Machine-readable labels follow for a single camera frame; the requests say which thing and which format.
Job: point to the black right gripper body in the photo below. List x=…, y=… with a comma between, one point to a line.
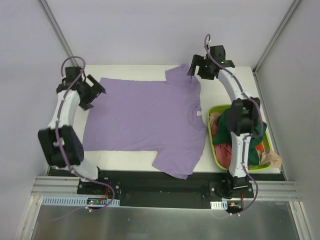
x=196, y=64

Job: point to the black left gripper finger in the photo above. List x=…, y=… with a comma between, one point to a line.
x=96, y=88
x=84, y=105

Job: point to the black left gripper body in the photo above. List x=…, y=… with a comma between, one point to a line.
x=92, y=92

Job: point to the purple t shirt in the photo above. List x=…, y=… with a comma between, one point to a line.
x=161, y=116

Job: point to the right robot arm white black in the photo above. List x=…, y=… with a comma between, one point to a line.
x=243, y=117

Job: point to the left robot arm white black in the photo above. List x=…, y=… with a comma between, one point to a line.
x=60, y=144

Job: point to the light pink t shirt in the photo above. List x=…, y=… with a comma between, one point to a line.
x=213, y=116

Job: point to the dark green t shirt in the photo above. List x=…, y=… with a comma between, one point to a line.
x=253, y=158

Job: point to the red pink t shirt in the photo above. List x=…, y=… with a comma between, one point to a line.
x=222, y=145

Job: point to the lime green plastic basket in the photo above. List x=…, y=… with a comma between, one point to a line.
x=265, y=143

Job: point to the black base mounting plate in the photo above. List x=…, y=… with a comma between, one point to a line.
x=157, y=189

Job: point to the beige t shirt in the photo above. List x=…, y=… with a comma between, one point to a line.
x=270, y=158

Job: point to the left aluminium frame post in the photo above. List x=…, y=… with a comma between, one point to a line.
x=49, y=14

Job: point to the aluminium frame post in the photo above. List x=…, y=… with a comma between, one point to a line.
x=293, y=7
x=49, y=14

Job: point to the aluminium front rail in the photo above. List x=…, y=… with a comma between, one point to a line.
x=68, y=185

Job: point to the left white slotted cable duct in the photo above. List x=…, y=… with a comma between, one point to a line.
x=69, y=201

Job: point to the white slotted cable duct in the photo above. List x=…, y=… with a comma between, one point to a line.
x=219, y=205
x=69, y=201

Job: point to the right aluminium frame post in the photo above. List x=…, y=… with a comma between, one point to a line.
x=293, y=7

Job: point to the right white slotted cable duct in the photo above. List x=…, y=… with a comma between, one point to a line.
x=219, y=205

